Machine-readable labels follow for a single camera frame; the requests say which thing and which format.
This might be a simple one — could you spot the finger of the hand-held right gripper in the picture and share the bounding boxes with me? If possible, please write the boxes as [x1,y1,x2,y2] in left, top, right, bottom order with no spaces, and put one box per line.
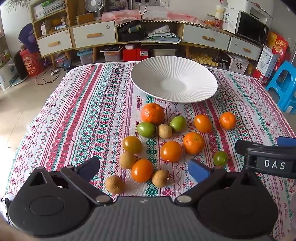
[276,136,296,147]
[235,139,296,179]

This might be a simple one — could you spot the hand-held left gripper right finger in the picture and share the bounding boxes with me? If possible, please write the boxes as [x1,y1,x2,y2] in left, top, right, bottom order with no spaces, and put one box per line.
[174,158,263,207]

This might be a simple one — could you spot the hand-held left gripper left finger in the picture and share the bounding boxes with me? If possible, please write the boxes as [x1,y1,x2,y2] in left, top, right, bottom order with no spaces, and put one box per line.
[29,156,114,207]

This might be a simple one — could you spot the small green lime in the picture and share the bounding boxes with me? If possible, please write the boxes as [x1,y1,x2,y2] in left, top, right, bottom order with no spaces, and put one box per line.
[213,151,229,166]

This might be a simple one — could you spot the medium orange mandarin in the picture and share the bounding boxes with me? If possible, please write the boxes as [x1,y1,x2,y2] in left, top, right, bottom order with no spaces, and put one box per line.
[183,132,205,155]

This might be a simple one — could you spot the brown longan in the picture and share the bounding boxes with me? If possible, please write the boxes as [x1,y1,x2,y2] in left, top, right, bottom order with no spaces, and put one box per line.
[105,175,126,194]
[152,170,169,188]

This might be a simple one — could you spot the smooth orange persimmon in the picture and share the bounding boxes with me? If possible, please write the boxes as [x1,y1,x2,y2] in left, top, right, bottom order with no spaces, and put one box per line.
[161,141,183,163]
[131,159,154,183]
[194,114,213,133]

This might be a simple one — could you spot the brown kiwi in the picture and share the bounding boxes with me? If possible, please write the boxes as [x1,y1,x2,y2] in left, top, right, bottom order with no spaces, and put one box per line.
[120,151,137,169]
[158,124,173,139]

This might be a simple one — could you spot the small orange mandarin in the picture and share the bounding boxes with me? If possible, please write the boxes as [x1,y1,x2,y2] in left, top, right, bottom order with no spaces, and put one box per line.
[219,112,237,130]

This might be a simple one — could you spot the orange-green persimmon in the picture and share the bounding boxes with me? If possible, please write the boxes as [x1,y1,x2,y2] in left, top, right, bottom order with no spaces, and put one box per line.
[122,136,143,154]

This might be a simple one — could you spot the white ribbed plate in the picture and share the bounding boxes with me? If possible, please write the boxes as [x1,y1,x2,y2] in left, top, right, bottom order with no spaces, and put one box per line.
[130,56,218,103]

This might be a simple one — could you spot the patterned striped tablecloth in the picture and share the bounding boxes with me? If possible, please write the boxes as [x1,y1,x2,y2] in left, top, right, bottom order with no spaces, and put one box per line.
[5,61,296,241]

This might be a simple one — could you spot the green jujube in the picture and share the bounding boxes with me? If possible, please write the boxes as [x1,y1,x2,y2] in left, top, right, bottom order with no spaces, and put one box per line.
[169,116,187,132]
[136,122,156,138]

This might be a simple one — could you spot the blue plastic stool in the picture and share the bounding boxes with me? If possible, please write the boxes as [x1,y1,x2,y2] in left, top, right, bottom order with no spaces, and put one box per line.
[265,61,296,114]

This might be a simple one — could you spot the large orange mandarin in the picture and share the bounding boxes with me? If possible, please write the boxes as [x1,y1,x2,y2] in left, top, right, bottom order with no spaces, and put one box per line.
[141,103,165,124]

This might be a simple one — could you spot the white and blue carton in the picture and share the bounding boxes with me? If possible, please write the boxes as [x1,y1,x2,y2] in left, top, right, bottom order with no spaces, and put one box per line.
[255,45,279,78]

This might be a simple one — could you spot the white printed basket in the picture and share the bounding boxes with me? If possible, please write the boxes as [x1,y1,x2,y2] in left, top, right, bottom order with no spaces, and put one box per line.
[225,52,250,75]

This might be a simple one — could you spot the red gift box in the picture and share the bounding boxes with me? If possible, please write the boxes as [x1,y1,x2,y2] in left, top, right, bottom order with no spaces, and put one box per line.
[266,31,289,62]

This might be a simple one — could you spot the yellow egg tray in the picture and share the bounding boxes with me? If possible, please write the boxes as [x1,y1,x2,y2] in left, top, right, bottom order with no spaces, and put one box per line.
[189,53,220,66]

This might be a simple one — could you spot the clear bin blue lid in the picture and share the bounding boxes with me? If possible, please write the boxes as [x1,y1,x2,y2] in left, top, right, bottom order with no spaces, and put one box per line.
[77,49,93,66]

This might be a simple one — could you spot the clear bin with orange contents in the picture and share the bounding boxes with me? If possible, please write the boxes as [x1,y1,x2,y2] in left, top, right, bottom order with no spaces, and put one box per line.
[100,46,123,62]

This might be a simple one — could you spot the black microwave oven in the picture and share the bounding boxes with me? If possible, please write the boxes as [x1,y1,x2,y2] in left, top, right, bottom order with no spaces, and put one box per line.
[235,10,270,44]

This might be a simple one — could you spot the red shopping bag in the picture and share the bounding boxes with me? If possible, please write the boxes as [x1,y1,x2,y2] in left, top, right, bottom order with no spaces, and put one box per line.
[20,50,43,77]

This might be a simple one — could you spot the clear storage bin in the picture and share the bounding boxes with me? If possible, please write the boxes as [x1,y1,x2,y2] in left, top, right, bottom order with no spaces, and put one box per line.
[151,49,178,58]

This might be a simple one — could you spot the white carton blue print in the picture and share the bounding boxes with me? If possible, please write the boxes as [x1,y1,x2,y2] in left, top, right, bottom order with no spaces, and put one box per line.
[222,7,242,33]

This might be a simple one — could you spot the glass jar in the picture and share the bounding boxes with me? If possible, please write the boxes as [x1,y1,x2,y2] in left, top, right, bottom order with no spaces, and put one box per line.
[203,14,222,28]

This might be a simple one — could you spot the black case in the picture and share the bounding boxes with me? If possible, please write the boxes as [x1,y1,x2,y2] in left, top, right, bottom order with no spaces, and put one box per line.
[118,24,148,42]

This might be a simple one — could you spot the pile of loose papers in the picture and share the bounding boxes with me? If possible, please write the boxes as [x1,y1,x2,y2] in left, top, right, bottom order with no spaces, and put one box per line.
[147,24,182,44]

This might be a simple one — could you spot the white printer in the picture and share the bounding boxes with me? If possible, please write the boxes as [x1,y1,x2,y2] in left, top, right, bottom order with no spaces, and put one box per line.
[227,0,274,25]

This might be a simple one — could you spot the dark blue bag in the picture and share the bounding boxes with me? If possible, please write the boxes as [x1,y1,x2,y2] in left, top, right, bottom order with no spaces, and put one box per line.
[18,23,38,53]

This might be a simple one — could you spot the long wooden cabinet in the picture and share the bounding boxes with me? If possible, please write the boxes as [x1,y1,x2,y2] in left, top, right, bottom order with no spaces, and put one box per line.
[30,0,270,67]

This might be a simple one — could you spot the pink tasselled cloth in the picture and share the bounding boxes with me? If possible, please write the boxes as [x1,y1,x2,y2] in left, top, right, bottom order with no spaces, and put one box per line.
[102,9,216,29]

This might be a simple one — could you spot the small white desk fan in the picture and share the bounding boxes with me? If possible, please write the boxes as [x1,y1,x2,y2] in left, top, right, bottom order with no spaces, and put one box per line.
[84,0,102,18]

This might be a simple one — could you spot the stack of documents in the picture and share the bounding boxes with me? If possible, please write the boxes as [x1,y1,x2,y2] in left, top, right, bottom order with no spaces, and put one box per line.
[43,0,66,16]

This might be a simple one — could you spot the framed cat picture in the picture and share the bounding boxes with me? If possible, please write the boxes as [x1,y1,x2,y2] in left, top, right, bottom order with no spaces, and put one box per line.
[107,0,130,11]

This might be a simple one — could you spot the white drawer wooden handle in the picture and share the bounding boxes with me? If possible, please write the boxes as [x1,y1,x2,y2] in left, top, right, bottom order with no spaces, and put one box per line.
[228,37,263,61]
[37,30,73,57]
[182,24,232,48]
[72,21,116,49]

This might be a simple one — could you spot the black power cable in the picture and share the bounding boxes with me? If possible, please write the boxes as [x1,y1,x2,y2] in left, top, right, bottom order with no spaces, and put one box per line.
[137,0,148,47]

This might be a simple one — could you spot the wall socket panel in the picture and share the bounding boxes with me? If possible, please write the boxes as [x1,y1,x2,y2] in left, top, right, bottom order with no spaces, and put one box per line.
[132,0,169,7]

